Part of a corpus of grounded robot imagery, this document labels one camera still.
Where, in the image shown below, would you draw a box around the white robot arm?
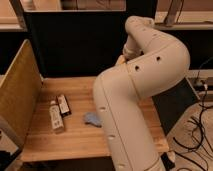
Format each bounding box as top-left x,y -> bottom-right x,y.
93,16 -> 190,171

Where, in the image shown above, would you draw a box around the black back panel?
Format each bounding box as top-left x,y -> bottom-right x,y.
24,0 -> 158,77

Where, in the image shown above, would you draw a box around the black panel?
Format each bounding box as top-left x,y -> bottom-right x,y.
24,0 -> 158,77
152,78 -> 198,134

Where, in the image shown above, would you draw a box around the white box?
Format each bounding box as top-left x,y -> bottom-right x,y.
49,100 -> 64,133

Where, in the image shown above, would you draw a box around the black right side panel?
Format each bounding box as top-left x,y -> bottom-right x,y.
152,78 -> 198,134

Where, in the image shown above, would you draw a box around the wooden side panel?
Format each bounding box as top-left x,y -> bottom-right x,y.
0,39 -> 42,148

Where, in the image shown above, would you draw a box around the power strip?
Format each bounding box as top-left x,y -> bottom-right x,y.
195,78 -> 213,87

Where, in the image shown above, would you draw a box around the black floor cables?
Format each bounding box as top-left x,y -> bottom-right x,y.
172,56 -> 213,171

